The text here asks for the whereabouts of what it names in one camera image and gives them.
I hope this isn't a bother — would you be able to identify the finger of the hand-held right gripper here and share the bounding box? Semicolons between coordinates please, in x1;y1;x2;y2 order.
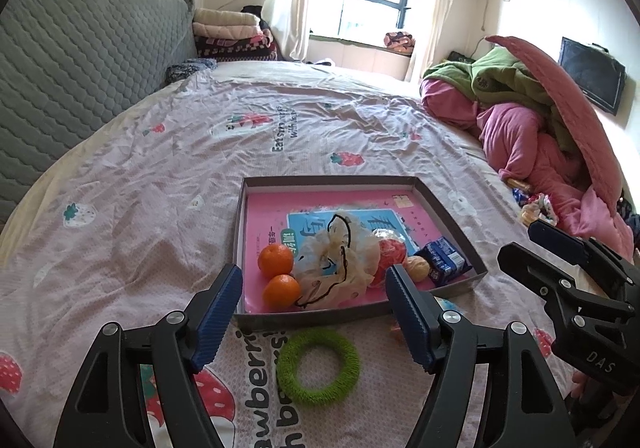
497;242;637;344
528;221;640;290

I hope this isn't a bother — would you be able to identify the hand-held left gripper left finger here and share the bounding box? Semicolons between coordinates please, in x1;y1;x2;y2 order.
52;263;244;448

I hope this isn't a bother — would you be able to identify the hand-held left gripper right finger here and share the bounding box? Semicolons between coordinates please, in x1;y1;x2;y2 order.
385;264;571;448

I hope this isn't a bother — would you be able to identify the tan round fruit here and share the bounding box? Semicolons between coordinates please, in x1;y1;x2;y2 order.
404;255;432;284

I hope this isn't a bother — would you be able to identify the red and white plastic bag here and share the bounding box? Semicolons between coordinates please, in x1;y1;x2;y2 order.
372;237;408;286

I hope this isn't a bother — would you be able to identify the orange tangerine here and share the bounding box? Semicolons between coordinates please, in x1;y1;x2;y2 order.
257;243;295;279
263;274;302;309

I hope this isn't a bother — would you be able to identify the grey cardboard box tray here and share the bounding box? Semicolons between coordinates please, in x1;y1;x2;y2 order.
232;175;488;331

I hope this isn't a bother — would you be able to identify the yellow snack packet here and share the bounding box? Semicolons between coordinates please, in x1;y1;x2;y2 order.
520;193;556;229

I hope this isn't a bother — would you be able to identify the blue white snack packet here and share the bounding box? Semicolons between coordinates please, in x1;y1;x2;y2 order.
415;237;473;285

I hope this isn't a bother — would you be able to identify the dark clothes pile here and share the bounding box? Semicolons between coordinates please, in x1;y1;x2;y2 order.
617;198;640;249

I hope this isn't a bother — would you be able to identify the pink and blue book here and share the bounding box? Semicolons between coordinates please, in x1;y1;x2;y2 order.
243;188;436;314

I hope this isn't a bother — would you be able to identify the pink quilt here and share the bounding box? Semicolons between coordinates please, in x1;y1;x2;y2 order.
420;77;636;259

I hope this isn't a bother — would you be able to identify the black flat television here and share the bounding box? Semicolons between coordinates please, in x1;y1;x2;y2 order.
558;37;627;116

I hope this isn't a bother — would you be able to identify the green blanket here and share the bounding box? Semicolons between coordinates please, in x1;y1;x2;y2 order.
424;46;581;154

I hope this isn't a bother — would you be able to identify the dark patterned cloth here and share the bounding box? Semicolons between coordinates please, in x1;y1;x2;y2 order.
166;57;217;84

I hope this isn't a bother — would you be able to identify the patterned bag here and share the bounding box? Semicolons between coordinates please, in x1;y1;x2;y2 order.
384;31;416;54

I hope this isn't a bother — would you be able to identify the dark checkered folded blanket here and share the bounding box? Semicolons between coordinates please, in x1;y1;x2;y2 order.
194;31;278;62

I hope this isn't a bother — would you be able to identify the pink folded blanket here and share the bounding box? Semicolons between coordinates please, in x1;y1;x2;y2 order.
192;22;263;40

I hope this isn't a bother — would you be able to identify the grey quilted headboard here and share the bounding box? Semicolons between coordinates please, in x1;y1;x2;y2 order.
0;0;198;224

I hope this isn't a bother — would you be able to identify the cream folded blanket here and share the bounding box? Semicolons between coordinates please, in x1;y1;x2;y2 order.
192;8;258;28

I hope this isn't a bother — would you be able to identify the green bristly ring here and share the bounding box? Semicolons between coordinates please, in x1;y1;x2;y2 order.
276;328;360;406

